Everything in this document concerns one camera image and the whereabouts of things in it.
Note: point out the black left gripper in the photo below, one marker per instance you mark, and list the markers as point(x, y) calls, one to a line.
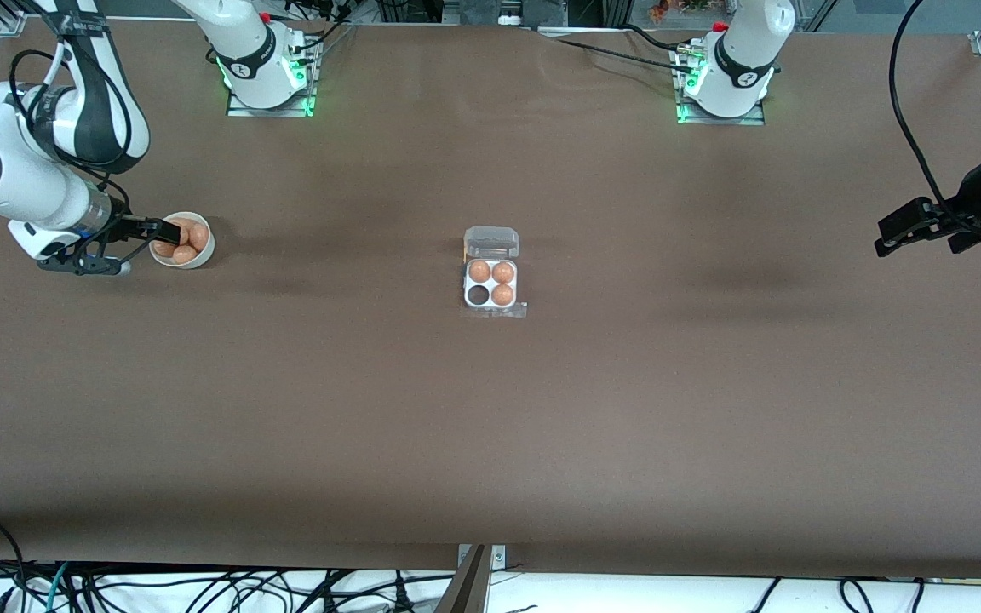
point(974, 203)

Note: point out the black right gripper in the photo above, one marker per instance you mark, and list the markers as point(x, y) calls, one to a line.
point(127, 228)

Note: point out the clear plastic egg carton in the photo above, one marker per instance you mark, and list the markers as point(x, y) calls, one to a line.
point(490, 243)

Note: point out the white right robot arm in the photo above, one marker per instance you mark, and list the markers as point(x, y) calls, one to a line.
point(14, 170)

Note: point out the white round bowl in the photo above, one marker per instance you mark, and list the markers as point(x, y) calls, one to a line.
point(199, 260)

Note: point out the orange background item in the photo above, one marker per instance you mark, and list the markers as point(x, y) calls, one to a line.
point(659, 10)

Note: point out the clear adhesive tape strip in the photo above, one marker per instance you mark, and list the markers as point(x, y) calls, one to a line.
point(520, 312)

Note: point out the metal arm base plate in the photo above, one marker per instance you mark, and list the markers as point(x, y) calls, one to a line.
point(269, 111)
point(720, 121)

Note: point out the small metal bracket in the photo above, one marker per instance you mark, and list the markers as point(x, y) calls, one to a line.
point(499, 558)

